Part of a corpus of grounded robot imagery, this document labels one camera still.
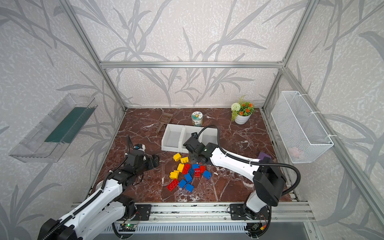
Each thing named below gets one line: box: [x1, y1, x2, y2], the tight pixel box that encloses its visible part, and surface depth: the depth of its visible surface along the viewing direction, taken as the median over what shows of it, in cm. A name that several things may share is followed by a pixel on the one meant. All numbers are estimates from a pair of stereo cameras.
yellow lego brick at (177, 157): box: [173, 152, 182, 162], surface depth 93 cm
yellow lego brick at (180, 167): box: [177, 163, 185, 173], surface depth 88 cm
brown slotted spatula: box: [155, 112, 174, 134], surface depth 117 cm
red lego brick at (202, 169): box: [199, 165, 206, 174], surface depth 89 cm
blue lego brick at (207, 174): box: [203, 170, 212, 180], surface depth 86 cm
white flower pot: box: [234, 112, 253, 125], surface depth 107 cm
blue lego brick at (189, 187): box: [185, 183, 195, 193], surface depth 82 cm
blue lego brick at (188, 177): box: [184, 172, 193, 182], surface depth 85 cm
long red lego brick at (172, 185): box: [166, 178, 179, 192], surface depth 84 cm
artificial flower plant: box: [230, 95, 255, 122], surface depth 104 cm
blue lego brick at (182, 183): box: [178, 179, 187, 188], surface depth 84 cm
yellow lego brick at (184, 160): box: [180, 156, 189, 164], surface depth 92 cm
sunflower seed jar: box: [191, 111, 204, 127], surface depth 107 cm
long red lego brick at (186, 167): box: [182, 163, 191, 175], surface depth 88 cm
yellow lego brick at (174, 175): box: [169, 170, 180, 180], surface depth 86 cm
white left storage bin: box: [161, 123, 185, 153], surface depth 101 cm
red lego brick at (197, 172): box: [194, 168, 201, 178], surface depth 88 cm
